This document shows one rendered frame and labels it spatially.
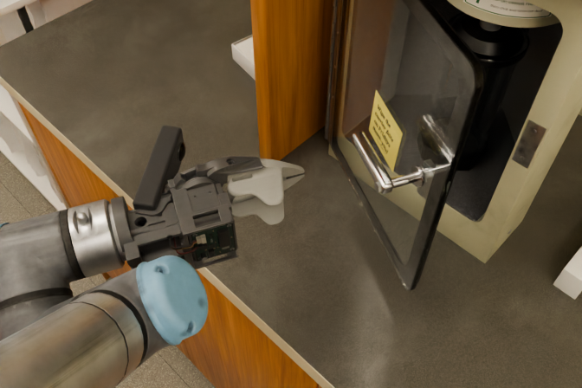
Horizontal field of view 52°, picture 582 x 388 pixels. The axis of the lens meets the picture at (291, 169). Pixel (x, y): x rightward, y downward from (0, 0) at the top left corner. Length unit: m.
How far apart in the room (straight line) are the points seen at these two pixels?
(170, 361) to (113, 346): 1.42
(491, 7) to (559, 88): 0.12
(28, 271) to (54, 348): 0.20
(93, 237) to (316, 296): 0.38
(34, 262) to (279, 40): 0.44
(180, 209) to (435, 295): 0.44
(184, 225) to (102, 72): 0.70
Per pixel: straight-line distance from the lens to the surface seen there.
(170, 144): 0.68
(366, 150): 0.70
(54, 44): 1.36
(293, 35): 0.88
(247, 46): 1.20
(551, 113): 0.73
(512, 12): 0.72
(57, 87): 1.25
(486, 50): 0.80
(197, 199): 0.63
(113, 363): 0.48
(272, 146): 0.99
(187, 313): 0.52
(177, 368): 1.88
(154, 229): 0.64
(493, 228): 0.89
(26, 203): 2.35
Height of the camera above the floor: 1.73
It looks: 50 degrees down
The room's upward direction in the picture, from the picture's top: straight up
